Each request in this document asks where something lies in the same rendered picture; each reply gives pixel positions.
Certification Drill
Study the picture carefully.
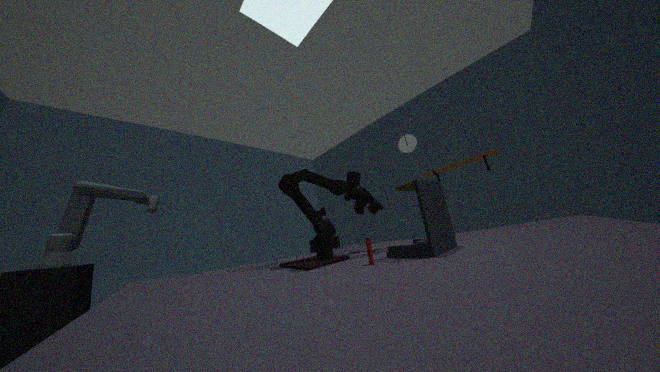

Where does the red peg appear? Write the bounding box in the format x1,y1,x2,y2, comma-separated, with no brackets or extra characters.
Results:
365,238,374,265

